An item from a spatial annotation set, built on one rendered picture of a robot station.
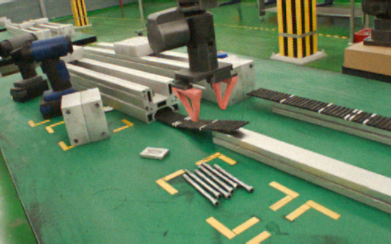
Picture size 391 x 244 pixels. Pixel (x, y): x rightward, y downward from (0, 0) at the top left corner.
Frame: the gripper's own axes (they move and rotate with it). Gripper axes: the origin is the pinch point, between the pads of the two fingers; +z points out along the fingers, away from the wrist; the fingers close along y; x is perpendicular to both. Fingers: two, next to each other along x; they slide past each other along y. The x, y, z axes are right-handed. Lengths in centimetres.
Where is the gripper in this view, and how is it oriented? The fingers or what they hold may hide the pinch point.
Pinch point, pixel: (209, 110)
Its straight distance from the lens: 74.1
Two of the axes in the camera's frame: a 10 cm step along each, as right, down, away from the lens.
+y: -7.7, 3.3, -5.5
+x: 6.3, 2.3, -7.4
